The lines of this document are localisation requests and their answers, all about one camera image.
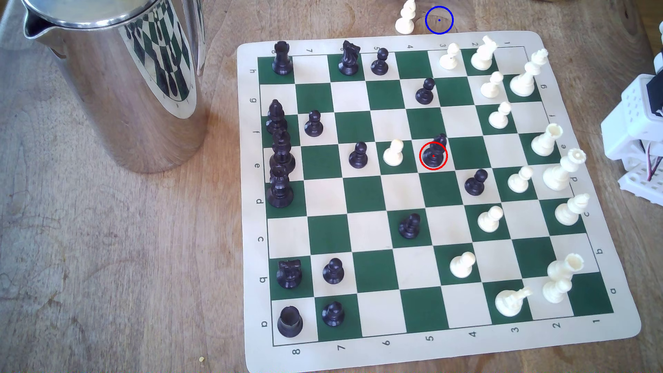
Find black chess bishop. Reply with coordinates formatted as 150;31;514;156
265;99;289;136

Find white chess bishop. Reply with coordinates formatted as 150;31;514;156
555;193;590;226
510;48;550;97
494;286;534;318

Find black chess knight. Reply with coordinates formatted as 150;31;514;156
276;259;303;290
338;40;362;76

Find white chess queen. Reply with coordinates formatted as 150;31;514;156
542;148;587;191

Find black chess queen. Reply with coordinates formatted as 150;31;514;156
269;130;297;175

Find black chess pawn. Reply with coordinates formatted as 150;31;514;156
304;110;324;138
321;302;346;327
348;141;369;170
421;133;448;169
464;169;489;197
415;78;436;105
322;257;345;285
370;47;390;76
398;213;422;240

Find green and cream chess mat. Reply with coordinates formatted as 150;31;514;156
237;30;643;373

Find white chess rook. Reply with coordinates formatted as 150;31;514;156
531;123;564;157

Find black chess rook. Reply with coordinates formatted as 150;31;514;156
272;40;294;77
277;306;304;338

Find white perforated plate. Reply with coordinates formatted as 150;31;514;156
619;155;663;207

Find white chess pawn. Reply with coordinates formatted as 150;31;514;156
395;0;417;35
383;139;405;167
507;166;534;194
477;205;504;233
480;71;505;99
488;102;512;130
439;42;462;71
449;252;477;279

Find black chess king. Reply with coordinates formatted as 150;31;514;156
266;166;295;209

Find shiny steel pitcher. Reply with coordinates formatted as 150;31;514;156
21;0;210;174

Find white chess knight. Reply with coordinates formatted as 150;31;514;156
470;35;499;71

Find red base wires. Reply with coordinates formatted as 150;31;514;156
640;140;663;182

